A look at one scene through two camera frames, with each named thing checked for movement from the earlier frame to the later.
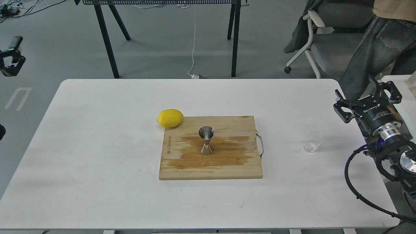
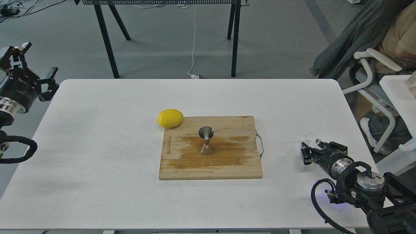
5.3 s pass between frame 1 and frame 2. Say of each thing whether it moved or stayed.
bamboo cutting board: stayed
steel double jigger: stayed
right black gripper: moved
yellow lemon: stayed
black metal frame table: stayed
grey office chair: moved
